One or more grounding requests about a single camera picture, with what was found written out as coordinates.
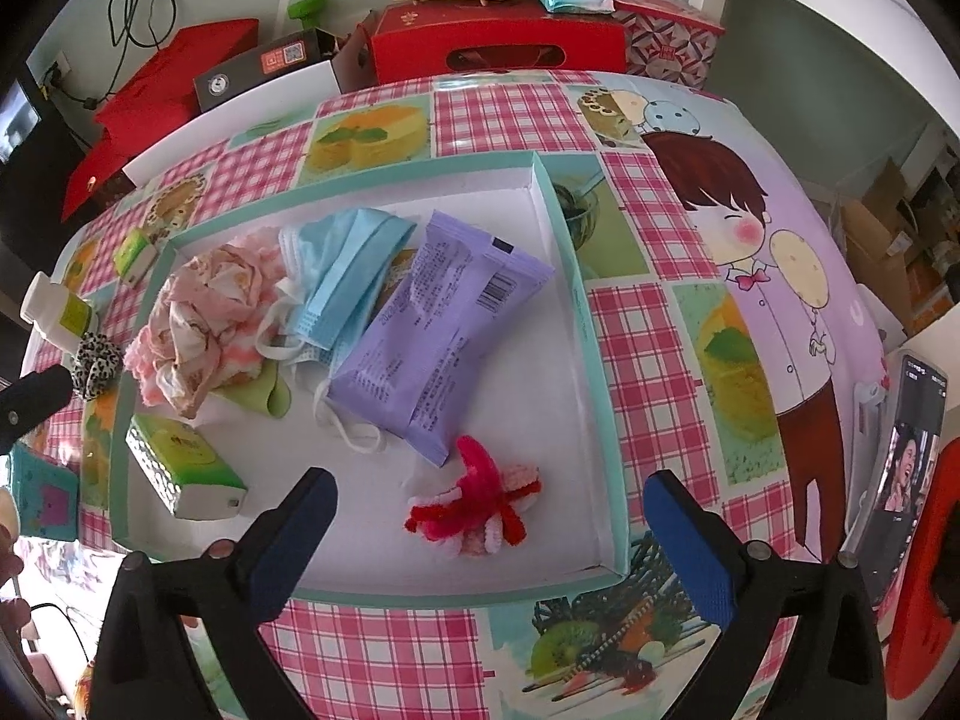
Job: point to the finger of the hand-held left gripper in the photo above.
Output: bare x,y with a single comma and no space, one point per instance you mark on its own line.
34,401

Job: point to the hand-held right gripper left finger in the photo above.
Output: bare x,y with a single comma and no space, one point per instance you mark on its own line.
300,532

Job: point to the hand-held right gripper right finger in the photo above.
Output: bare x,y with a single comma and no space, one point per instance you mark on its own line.
690,555

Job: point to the leopard print scrunchie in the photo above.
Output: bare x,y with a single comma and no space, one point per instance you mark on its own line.
97,360

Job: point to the green tissue pack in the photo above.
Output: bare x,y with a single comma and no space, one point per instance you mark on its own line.
180,457
135,255

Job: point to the red pink yarn flower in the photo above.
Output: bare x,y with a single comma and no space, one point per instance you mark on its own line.
480,495

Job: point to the white shallow box teal rim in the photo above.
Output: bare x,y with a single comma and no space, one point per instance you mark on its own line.
525,465

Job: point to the peach ruffled cloth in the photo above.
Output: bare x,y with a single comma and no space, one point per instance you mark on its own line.
202,300

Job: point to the purple wipes packet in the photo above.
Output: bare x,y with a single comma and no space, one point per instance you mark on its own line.
435,337

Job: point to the blue face mask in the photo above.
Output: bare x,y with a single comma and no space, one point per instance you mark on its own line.
345,270

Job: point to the person's left hand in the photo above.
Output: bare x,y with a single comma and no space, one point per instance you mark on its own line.
7,517

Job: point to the white phone stand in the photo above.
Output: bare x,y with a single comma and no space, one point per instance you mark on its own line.
866,405

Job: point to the smartphone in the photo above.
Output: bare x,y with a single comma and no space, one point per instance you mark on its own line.
907,465

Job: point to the red stool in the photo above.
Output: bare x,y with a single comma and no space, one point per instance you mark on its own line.
922,630

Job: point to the black monitor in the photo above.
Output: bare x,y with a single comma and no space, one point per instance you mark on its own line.
15,124

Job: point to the red flat bag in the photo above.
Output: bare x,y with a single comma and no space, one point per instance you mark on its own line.
180,75

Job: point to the pile of cardboard boxes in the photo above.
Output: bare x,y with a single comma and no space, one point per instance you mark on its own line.
877,247

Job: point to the black box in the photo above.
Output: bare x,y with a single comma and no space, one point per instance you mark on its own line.
255,67

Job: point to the green dumbbell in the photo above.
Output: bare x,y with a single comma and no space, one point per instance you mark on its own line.
307,9

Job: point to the red patterned box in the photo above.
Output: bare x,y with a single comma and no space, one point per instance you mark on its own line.
667,45

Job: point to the wall outlet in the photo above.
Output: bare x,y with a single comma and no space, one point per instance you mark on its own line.
58,69

